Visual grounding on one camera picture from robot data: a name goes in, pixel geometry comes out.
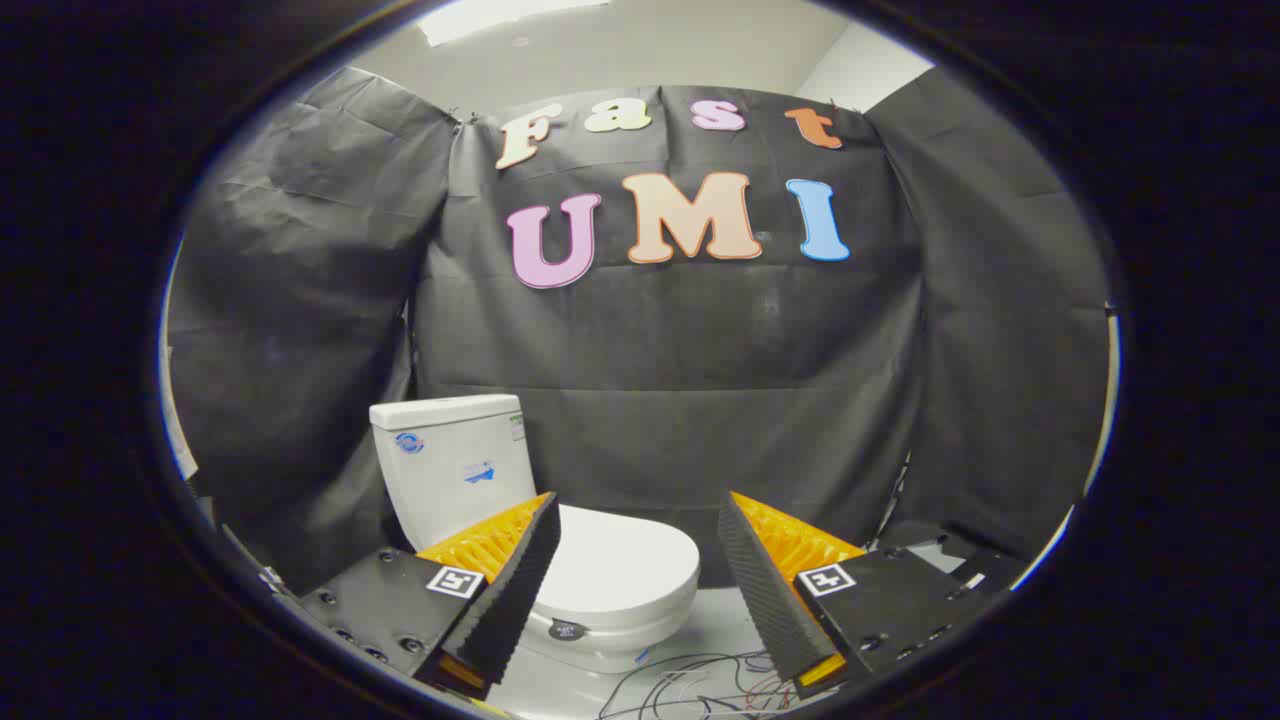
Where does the white toilet lid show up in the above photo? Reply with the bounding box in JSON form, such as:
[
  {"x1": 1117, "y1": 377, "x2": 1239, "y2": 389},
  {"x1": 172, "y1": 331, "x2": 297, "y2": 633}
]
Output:
[{"x1": 530, "y1": 503, "x2": 701, "y2": 643}]

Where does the black box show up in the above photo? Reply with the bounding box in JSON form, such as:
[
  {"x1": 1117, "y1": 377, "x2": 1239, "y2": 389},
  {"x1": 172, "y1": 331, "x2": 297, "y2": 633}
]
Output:
[{"x1": 955, "y1": 545, "x2": 1028, "y2": 597}]

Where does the black backdrop cloth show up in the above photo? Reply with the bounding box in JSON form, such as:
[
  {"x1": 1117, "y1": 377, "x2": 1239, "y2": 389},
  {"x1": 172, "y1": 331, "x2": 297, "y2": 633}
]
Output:
[{"x1": 165, "y1": 65, "x2": 1113, "y2": 601}]

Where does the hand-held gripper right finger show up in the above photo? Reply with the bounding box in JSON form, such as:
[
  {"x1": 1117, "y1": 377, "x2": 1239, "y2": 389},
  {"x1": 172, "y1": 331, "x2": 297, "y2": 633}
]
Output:
[{"x1": 717, "y1": 490, "x2": 1001, "y2": 699}]

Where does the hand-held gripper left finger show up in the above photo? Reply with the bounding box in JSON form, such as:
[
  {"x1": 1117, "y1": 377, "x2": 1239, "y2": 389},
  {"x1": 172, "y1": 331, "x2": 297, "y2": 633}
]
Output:
[{"x1": 298, "y1": 492, "x2": 562, "y2": 701}]

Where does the tangle of cables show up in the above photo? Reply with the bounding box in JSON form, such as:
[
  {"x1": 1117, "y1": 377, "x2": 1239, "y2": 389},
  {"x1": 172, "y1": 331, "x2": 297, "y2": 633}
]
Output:
[{"x1": 598, "y1": 650, "x2": 801, "y2": 720}]

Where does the white toilet with tank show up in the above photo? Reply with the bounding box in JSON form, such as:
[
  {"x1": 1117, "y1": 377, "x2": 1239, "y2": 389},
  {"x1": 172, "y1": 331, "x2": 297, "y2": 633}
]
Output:
[{"x1": 370, "y1": 394, "x2": 701, "y2": 674}]

